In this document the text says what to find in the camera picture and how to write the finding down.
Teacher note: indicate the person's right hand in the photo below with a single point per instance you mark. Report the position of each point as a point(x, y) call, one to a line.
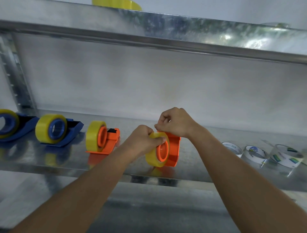
point(177, 123)

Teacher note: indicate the person's right forearm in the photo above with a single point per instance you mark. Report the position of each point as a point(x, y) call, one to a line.
point(251, 189)

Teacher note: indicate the person's left hand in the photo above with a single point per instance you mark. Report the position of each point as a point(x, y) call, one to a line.
point(140, 141)

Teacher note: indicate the orange tape dispenser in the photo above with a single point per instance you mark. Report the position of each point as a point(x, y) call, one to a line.
point(173, 148)
point(111, 141)

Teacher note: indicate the blue tape dispenser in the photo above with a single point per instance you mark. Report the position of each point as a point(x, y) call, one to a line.
point(72, 129)
point(26, 122)

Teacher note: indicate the clear plastic packaging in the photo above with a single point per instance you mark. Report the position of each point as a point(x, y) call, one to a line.
point(275, 24)

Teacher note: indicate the white tape core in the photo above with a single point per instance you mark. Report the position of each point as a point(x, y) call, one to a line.
point(255, 156)
point(236, 148)
point(285, 158)

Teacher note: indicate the person's left forearm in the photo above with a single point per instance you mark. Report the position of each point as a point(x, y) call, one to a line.
point(72, 199)

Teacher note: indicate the galvanized metal shelving rack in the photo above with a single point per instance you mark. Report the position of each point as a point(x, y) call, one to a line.
point(144, 26)

